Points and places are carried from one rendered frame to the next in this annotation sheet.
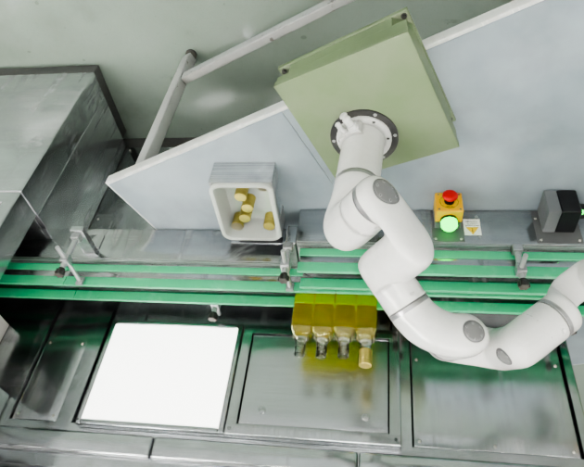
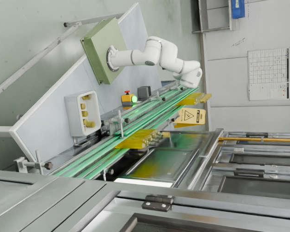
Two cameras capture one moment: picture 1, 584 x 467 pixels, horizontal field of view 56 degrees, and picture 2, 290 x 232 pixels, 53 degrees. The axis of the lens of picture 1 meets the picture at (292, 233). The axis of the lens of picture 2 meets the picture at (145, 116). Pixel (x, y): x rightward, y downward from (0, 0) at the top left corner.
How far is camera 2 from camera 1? 1.82 m
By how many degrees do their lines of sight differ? 72
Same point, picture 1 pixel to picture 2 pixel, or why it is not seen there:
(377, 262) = (170, 52)
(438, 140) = not seen: hidden behind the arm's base
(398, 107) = (118, 44)
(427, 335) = (193, 62)
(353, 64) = (107, 28)
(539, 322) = not seen: hidden behind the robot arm
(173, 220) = (48, 152)
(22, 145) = not seen: outside the picture
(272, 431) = (181, 170)
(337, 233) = (155, 52)
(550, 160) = (135, 76)
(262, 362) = (143, 172)
